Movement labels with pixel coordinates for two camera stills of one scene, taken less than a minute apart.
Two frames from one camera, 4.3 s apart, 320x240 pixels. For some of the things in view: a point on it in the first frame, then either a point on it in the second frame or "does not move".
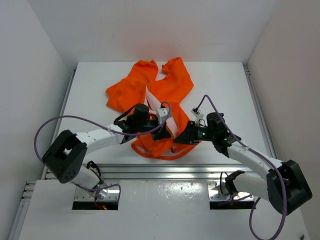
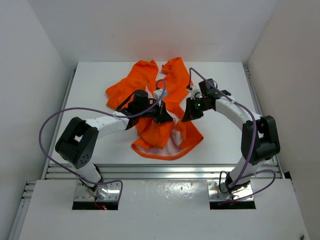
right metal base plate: [215, 194] does not move
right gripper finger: [183, 138] → [188, 117]
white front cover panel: [149, 210] does not move
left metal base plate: [112, 195] does not move
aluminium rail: [167, 171] does not move
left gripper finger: [163, 133] → [164, 118]
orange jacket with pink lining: [163, 94] does not move
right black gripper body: [202, 134] → [199, 106]
